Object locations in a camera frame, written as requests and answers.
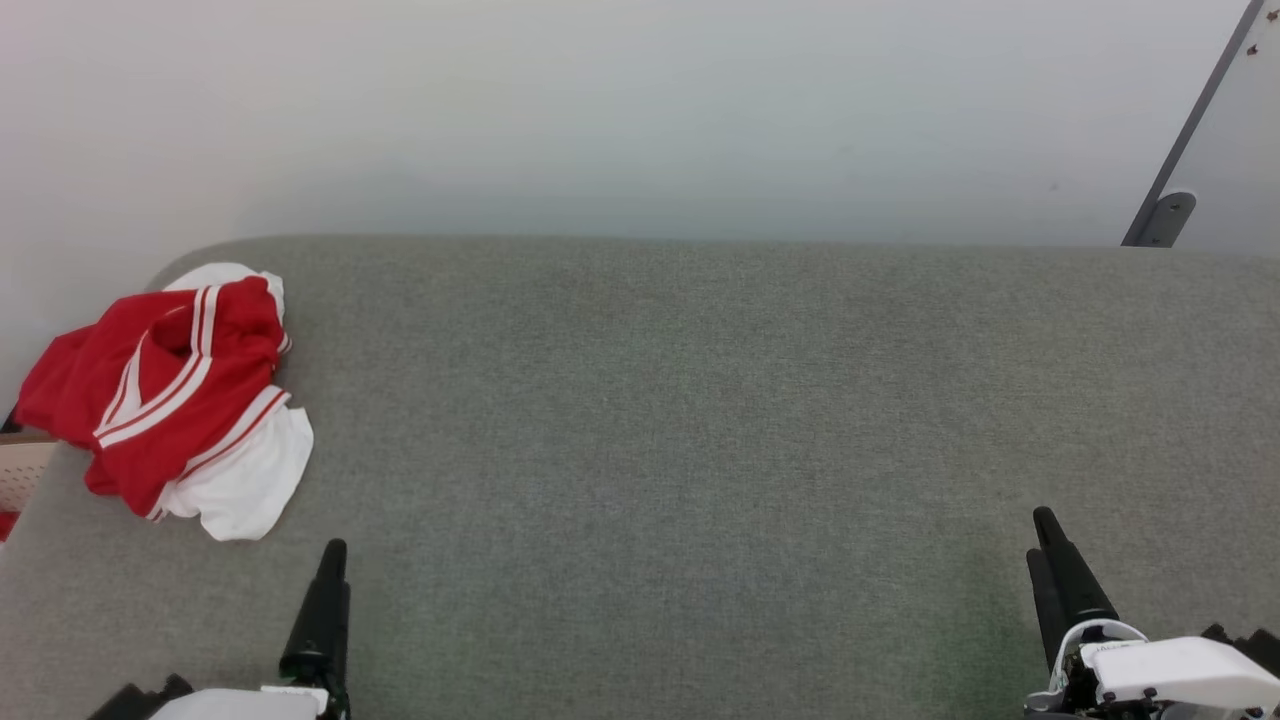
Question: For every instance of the red and white garment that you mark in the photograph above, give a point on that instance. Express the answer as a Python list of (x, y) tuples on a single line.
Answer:
[(180, 400)]

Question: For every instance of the grey metal bracket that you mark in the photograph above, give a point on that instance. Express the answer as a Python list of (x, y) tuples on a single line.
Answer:
[(1165, 218)]

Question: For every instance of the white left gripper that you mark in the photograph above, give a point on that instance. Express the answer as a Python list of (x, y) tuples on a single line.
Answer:
[(250, 704)]

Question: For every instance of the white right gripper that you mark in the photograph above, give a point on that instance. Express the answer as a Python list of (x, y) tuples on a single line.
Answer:
[(1180, 675)]

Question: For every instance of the grey panel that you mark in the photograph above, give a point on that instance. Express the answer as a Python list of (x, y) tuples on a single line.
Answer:
[(1240, 130)]

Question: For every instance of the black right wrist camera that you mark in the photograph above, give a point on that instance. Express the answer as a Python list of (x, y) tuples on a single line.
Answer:
[(1250, 648)]

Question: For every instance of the beige perforated laundry basket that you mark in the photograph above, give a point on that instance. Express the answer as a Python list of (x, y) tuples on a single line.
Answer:
[(20, 475)]

